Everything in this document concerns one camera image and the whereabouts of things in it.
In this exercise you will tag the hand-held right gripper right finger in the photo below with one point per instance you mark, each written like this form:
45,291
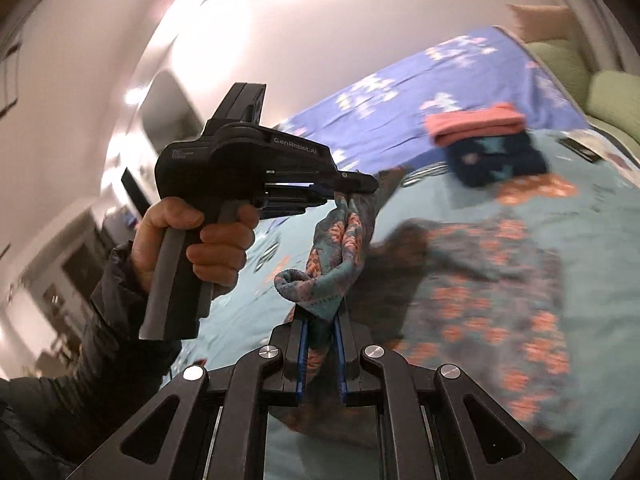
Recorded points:
342,360

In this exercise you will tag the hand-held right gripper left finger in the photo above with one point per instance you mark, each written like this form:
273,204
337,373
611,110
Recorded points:
302,360

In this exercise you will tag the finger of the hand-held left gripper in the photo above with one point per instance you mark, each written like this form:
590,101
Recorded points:
350,182
295,202

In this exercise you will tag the teal floral garment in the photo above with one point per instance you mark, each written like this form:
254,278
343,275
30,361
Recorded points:
330,270

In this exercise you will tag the person's left forearm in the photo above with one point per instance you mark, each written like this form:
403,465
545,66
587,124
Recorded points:
65,400

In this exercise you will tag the person's left hand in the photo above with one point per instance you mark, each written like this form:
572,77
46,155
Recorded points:
220,250

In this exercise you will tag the blue printed blanket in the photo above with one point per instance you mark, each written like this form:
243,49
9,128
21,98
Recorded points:
400,110

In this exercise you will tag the dark flat panel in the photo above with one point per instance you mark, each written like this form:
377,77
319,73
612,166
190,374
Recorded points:
134,190

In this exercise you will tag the pink folded cloth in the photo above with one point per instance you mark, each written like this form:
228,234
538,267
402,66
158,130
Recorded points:
475,122

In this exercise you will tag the navy star folded cloth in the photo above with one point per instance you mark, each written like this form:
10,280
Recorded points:
495,157

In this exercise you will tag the black flat device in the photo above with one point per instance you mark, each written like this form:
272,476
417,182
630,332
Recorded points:
580,150

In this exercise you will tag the green pillow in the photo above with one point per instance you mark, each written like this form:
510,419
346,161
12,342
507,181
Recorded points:
617,100
562,65

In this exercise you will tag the teal printed bed sheet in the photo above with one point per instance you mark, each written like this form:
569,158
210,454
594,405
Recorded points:
590,220

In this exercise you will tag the beige pillow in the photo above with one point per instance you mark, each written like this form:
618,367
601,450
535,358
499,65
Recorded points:
542,20

